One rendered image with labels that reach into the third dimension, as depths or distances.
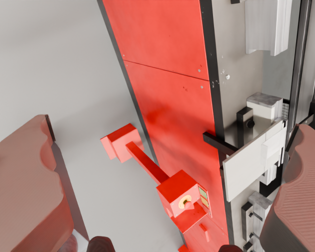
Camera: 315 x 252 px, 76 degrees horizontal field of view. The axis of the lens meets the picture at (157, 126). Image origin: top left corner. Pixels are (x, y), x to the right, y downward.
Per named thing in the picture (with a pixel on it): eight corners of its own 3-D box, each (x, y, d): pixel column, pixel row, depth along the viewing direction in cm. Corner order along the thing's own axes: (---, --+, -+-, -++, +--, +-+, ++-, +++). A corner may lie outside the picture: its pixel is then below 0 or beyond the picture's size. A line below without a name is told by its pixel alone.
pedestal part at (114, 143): (99, 139, 144) (105, 146, 135) (129, 122, 153) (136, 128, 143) (110, 159, 155) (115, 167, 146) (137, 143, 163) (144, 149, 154)
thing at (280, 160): (273, 120, 69) (282, 123, 66) (279, 116, 70) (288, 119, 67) (270, 162, 79) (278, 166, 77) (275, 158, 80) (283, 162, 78)
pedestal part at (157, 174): (124, 144, 143) (167, 190, 101) (132, 140, 145) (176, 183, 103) (127, 151, 146) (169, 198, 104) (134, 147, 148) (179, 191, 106)
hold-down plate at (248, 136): (236, 112, 72) (243, 115, 69) (246, 106, 74) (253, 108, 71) (239, 171, 88) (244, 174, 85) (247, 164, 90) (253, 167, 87)
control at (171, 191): (155, 187, 95) (178, 213, 81) (181, 169, 101) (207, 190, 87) (165, 212, 106) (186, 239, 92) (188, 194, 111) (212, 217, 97)
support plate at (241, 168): (222, 161, 57) (225, 163, 57) (279, 119, 66) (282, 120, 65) (226, 200, 67) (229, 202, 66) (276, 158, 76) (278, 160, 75)
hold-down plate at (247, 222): (240, 207, 102) (245, 211, 99) (248, 201, 104) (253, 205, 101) (242, 238, 118) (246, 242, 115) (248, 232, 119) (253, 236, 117)
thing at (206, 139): (184, 144, 79) (228, 174, 62) (212, 127, 83) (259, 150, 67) (186, 152, 81) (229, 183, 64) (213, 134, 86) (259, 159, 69)
